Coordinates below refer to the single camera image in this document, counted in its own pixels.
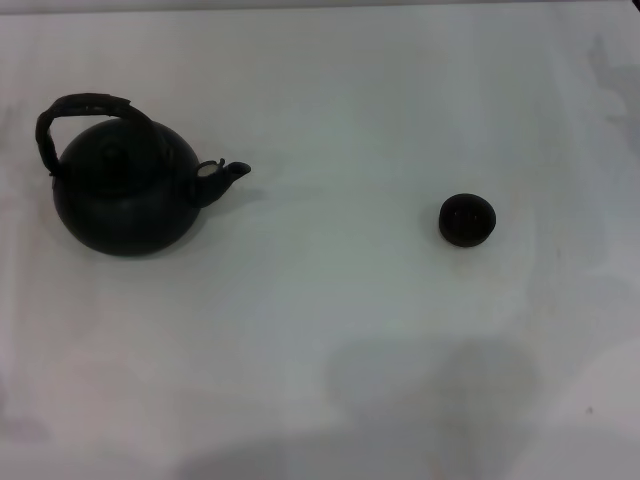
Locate small dark teacup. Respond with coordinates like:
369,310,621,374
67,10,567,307
438,192,498,248

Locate black round teapot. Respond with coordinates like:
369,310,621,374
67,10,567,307
34,92,253,259

